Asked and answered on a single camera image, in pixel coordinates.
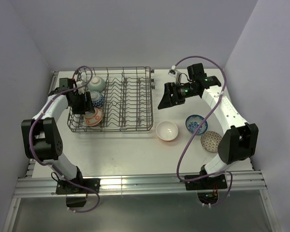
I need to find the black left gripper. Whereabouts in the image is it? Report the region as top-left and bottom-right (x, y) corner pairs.
(70, 91), (95, 115)

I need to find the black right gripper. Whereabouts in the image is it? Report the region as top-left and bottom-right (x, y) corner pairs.
(158, 82), (198, 109)

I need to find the orange geometric pattern bowl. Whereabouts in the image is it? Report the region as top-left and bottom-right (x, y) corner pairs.
(90, 91), (104, 108)

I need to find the orange floral pattern bowl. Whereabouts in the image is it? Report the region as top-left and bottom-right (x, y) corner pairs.
(84, 107), (103, 126)

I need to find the pale green bowl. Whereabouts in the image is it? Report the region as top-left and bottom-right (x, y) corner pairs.
(87, 76), (106, 92)

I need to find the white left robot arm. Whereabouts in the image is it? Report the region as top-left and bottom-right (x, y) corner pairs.
(21, 78), (97, 193)

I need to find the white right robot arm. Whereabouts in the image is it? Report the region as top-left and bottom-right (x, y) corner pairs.
(158, 63), (259, 189)

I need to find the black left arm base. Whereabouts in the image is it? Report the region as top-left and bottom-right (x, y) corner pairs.
(55, 177), (101, 195)

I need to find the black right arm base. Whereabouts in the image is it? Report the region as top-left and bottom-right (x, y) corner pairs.
(185, 174), (228, 190)

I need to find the blue floral bowl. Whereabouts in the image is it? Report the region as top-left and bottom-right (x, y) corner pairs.
(185, 115), (208, 135)

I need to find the plain white bowl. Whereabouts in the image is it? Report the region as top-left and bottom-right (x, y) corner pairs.
(156, 121), (178, 142)

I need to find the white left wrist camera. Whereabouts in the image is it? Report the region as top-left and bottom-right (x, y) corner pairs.
(76, 81), (86, 95)

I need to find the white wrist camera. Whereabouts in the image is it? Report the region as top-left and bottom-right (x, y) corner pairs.
(76, 81), (86, 95)
(168, 65), (182, 84)

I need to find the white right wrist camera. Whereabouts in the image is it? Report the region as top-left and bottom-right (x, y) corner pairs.
(168, 65), (182, 84)

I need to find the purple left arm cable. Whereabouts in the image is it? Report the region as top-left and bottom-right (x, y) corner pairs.
(29, 65), (101, 213)

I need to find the grey wire dish rack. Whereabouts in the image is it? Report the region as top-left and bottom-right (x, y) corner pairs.
(67, 66), (155, 133)

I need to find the aluminium mounting rail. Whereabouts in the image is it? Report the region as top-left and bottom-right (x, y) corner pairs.
(13, 171), (267, 199)

